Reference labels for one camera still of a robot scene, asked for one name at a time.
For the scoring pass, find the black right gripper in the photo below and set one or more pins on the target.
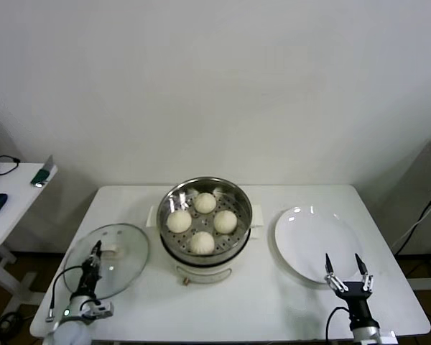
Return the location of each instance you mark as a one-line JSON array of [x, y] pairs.
[[357, 298]]

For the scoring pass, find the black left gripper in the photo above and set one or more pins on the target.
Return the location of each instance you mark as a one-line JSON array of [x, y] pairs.
[[90, 284]]

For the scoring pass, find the white steamed baozi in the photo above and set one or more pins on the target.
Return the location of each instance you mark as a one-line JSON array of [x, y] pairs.
[[205, 202], [225, 221], [202, 242], [179, 221]]

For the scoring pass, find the steel steamer basket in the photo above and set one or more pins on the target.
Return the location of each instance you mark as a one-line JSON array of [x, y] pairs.
[[244, 233]]

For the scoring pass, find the white round plate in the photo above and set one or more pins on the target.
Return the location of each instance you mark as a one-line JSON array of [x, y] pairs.
[[316, 240]]

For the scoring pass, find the white side table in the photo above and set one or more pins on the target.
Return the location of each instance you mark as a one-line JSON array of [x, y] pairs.
[[14, 215]]

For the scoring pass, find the green handheld device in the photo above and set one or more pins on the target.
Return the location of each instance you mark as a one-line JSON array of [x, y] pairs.
[[41, 176]]

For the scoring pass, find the white electric cooker base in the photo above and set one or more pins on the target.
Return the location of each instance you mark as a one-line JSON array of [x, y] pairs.
[[204, 275]]

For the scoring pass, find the white floor power strip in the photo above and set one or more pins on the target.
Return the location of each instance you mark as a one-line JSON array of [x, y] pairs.
[[0, 327]]

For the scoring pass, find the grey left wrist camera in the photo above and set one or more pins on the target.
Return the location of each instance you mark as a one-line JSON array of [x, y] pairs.
[[102, 309]]

